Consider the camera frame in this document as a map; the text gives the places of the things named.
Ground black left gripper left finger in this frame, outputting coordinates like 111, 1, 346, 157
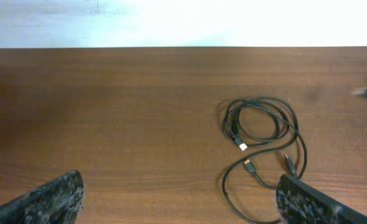
0, 170, 84, 224

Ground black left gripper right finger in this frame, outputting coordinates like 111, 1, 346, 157
276, 174, 367, 224

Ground thin black usb cable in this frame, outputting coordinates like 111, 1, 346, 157
222, 96, 308, 181

